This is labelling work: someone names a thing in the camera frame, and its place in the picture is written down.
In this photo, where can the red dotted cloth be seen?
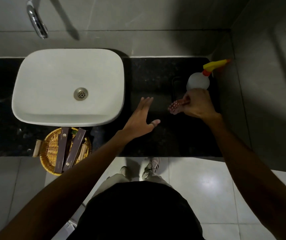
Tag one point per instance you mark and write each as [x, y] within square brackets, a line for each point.
[175, 106]

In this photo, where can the black shirt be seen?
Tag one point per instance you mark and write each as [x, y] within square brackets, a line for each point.
[138, 212]

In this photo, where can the person's left forearm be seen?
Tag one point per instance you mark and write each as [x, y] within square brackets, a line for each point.
[65, 189]

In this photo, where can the person's right hand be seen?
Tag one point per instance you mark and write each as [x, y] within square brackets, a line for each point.
[200, 103]

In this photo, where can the person's right fingers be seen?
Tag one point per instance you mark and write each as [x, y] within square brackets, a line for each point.
[186, 103]

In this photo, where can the white ceramic basin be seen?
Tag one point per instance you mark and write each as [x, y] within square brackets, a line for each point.
[50, 77]

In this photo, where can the person's right sneaker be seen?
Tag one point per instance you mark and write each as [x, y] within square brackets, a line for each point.
[151, 167]

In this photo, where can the person's sneaker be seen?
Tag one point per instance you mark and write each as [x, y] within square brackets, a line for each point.
[123, 170]
[151, 167]

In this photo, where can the person's left sneaker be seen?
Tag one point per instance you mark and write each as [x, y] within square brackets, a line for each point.
[123, 170]

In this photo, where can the person's right forearm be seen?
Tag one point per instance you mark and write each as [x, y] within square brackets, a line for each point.
[253, 177]

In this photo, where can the chrome faucet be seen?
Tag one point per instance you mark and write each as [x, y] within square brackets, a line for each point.
[36, 21]

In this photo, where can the person's left hand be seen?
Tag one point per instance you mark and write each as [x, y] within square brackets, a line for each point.
[135, 124]

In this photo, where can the metal basin drain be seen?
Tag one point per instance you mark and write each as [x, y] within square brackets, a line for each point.
[80, 94]

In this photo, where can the long brown box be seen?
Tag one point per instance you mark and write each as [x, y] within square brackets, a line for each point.
[75, 148]
[61, 149]

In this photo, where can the round wicker basket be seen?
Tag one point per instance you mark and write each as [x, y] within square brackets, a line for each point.
[48, 149]

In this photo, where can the person's left thumb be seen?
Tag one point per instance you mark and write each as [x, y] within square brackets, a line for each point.
[153, 123]

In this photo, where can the white spray bottle yellow trigger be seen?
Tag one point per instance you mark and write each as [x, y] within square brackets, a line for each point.
[198, 81]

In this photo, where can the beige trousers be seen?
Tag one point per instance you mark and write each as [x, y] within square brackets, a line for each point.
[113, 181]

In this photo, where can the small beige packet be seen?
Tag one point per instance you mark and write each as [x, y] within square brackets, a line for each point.
[37, 148]
[83, 151]

